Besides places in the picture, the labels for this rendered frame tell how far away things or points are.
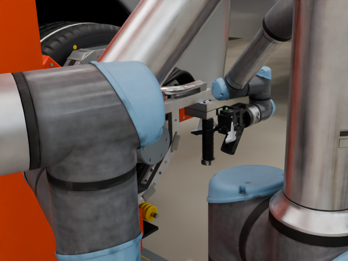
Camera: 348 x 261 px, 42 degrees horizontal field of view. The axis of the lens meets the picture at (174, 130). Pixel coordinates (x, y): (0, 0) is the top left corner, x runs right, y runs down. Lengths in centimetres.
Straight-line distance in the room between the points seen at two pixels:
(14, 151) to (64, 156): 4
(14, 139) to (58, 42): 104
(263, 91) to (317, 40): 113
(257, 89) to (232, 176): 94
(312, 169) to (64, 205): 26
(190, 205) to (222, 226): 212
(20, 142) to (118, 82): 8
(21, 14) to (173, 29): 40
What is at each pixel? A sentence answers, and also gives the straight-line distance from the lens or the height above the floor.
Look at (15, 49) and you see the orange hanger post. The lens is 83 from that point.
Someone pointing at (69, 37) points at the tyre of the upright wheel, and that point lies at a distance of 136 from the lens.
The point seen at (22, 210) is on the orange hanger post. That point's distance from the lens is 91.
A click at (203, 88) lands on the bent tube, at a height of 99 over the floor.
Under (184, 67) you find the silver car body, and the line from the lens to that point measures 194.
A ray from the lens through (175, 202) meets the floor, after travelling 280.
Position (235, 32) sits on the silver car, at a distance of 394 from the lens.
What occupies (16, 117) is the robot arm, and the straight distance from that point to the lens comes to 33.
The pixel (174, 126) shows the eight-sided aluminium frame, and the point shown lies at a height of 81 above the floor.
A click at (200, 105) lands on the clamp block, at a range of 137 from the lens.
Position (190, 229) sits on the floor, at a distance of 253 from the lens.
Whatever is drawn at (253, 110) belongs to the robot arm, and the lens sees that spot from 156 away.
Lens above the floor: 132
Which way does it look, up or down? 19 degrees down
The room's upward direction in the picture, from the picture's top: 2 degrees counter-clockwise
